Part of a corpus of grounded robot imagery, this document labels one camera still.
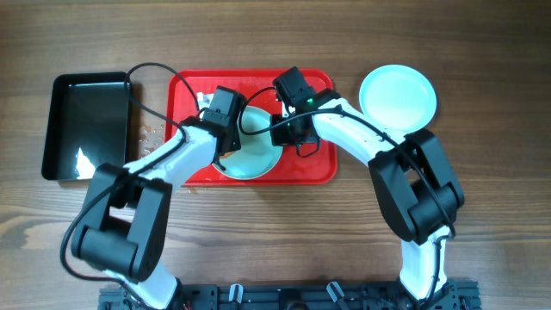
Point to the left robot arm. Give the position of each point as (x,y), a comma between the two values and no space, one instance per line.
(122,225)

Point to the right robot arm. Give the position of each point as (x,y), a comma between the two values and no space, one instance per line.
(414,184)

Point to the black rectangular water tray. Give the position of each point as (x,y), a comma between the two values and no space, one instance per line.
(87,126)

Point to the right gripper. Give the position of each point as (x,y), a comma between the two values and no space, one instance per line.
(280,139)

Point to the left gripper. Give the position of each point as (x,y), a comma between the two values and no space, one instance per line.
(233,145)

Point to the red plastic tray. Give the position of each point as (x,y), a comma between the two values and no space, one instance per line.
(291,169)

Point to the pale blue plate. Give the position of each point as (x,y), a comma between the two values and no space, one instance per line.
(257,155)
(399,97)

